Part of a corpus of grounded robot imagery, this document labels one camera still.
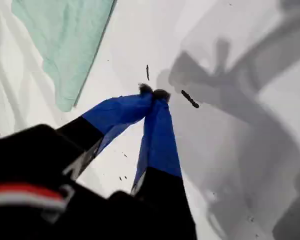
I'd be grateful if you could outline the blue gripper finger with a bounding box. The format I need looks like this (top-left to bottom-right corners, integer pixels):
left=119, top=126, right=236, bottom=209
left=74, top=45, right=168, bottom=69
left=56, top=83, right=155, bottom=181
left=130, top=88, right=198, bottom=240

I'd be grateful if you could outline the pale green T-shirt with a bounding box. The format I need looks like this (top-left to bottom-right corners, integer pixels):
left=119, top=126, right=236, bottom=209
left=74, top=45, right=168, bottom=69
left=0, top=0, right=118, bottom=138

